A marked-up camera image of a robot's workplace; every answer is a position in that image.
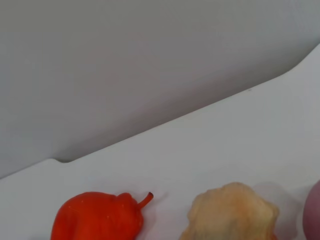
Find red toy pepper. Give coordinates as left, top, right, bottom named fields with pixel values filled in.
left=51, top=191, right=155, bottom=240

